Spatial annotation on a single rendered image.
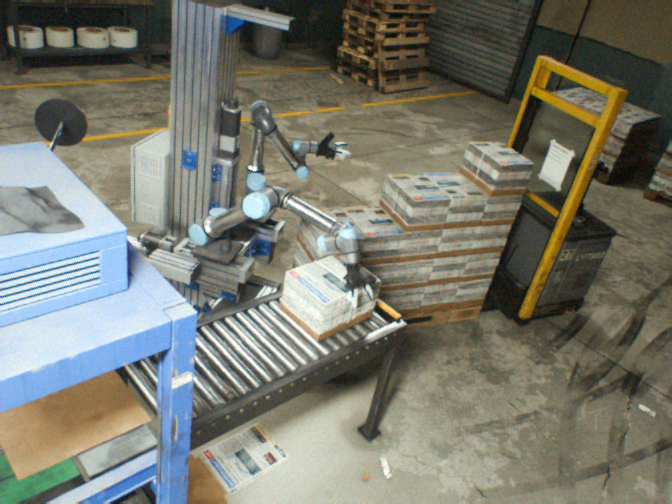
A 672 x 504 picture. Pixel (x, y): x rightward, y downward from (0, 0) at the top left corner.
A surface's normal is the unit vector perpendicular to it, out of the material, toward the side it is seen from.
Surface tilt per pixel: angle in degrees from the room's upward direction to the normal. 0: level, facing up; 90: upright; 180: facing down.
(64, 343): 0
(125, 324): 0
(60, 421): 0
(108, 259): 90
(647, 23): 90
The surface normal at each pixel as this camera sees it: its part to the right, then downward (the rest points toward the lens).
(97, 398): 0.17, -0.84
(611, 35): -0.73, 0.25
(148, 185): -0.27, 0.47
